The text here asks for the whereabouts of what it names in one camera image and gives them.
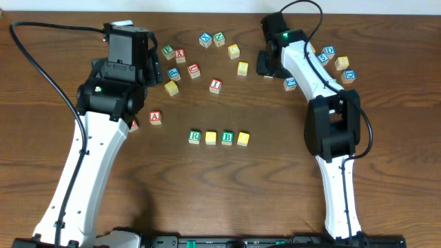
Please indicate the green F letter block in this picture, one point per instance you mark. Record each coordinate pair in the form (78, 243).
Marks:
(168, 52)

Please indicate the yellow O letter block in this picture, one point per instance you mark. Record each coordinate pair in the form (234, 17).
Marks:
(243, 139)

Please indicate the blue X letter block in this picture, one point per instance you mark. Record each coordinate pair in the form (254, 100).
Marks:
(205, 39)

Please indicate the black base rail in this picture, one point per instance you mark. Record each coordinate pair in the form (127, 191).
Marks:
(275, 242)

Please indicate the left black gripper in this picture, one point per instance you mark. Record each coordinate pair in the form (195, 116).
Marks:
(152, 64)

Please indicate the blue D block right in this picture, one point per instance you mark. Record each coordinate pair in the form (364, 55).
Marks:
(348, 76)

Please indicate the red U block centre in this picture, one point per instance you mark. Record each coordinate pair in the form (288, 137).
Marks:
(194, 70)

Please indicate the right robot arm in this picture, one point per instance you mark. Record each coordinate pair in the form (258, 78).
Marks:
(332, 124)

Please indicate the yellow 8 letter block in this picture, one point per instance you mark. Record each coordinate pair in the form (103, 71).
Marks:
(342, 63)

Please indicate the blue Z letter block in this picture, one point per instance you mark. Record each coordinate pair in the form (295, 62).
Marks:
(290, 84)

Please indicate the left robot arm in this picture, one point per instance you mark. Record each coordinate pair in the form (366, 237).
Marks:
(106, 107)

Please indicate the red U block left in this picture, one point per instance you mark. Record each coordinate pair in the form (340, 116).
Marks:
(134, 126)

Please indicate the blue P letter block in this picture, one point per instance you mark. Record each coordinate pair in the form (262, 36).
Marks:
(174, 74)

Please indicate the yellow C letter block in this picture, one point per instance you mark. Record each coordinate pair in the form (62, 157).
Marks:
(233, 51)

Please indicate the red u block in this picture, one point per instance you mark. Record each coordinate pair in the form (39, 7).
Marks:
(194, 70)
(134, 126)

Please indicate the green R letter block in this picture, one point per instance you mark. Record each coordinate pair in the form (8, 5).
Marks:
(194, 137)

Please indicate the red I block centre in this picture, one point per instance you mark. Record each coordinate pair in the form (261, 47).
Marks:
(215, 86)

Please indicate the blue D block upper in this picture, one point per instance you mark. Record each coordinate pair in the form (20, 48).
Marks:
(329, 51)

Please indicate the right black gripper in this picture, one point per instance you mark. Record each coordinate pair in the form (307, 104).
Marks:
(263, 64)

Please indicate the blue S letter block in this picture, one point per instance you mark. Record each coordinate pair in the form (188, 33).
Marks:
(323, 58)

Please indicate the red Y letter block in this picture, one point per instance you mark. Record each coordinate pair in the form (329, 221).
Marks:
(180, 55)

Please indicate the green B letter block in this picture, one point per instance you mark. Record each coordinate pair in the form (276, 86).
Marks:
(227, 138)

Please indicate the blue d block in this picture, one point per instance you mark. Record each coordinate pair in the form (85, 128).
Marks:
(329, 51)
(348, 76)

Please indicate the red A letter block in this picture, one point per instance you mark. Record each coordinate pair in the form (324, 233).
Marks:
(155, 117)

